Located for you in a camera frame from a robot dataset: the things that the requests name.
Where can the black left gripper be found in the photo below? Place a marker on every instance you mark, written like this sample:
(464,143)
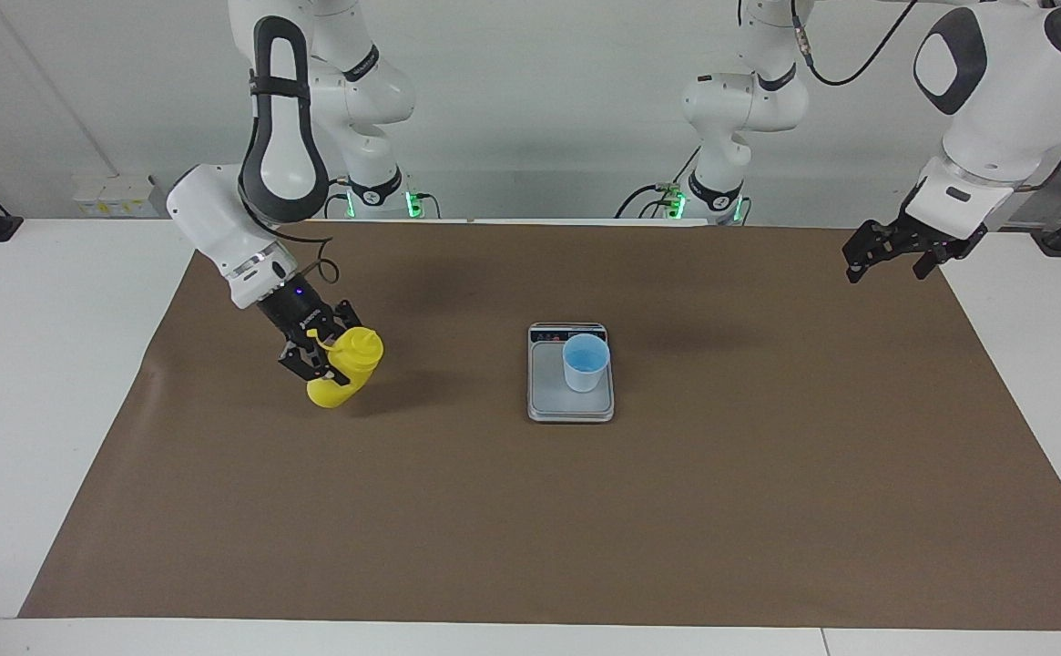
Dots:
(920,237)

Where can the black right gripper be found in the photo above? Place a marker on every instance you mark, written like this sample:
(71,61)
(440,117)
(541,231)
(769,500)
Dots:
(298,310)

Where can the yellow squeeze bottle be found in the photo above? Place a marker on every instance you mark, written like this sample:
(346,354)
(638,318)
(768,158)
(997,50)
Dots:
(362,355)

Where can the light blue plastic cup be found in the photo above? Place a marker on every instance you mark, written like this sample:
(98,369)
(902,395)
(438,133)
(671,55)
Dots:
(585,369)

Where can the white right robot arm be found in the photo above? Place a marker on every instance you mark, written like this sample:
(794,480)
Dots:
(220,228)

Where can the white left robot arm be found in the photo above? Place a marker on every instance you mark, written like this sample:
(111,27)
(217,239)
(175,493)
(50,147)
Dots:
(994,118)

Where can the silver digital kitchen scale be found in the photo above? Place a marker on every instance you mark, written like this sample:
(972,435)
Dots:
(548,392)

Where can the brown paper mat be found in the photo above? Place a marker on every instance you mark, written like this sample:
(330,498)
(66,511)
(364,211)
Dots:
(494,528)

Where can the white wall socket strip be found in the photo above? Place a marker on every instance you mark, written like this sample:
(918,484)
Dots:
(116,196)

